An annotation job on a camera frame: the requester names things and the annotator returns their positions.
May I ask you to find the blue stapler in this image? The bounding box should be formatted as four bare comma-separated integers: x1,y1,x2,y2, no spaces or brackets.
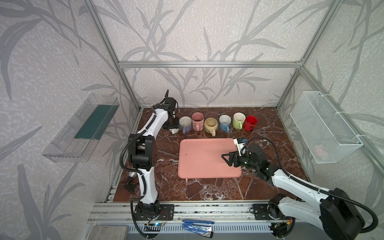
182,220,215,239

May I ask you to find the white wire basket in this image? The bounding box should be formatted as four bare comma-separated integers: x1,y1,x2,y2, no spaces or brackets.
290,91,364,164

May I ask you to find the pink patterned mug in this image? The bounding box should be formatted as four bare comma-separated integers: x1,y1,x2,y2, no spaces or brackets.
192,112,205,132

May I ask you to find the clear plastic wall bin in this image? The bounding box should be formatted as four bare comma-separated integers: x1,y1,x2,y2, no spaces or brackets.
42,94,120,163

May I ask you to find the red mug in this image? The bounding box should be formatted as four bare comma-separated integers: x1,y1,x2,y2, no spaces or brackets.
243,116,258,132

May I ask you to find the pink tray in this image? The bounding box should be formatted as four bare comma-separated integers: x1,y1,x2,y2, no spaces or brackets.
178,139,242,179

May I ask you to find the white mug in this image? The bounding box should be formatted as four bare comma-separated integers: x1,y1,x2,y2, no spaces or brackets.
170,128,180,135

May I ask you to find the light green mug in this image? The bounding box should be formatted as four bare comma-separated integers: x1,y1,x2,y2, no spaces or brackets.
232,113,246,130

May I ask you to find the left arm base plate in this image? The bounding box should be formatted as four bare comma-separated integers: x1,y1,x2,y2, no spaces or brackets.
134,204,175,221

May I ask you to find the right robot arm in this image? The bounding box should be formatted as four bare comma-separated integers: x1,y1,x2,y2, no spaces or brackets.
222,144,379,240

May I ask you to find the blue mug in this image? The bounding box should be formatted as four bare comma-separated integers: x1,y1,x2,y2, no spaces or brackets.
219,115,232,133

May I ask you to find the silver metal cylinder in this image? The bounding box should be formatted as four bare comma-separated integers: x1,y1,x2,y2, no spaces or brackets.
129,172,138,180

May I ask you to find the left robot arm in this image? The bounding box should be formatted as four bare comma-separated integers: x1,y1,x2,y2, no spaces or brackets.
119,90,179,218

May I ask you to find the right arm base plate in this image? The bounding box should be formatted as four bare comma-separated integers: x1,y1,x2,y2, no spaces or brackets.
249,204,277,220

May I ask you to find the black clip on table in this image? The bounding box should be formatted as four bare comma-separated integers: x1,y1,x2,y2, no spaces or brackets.
124,177,139,194

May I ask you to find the purple mug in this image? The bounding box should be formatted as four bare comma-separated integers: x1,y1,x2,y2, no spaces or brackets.
179,116,193,134

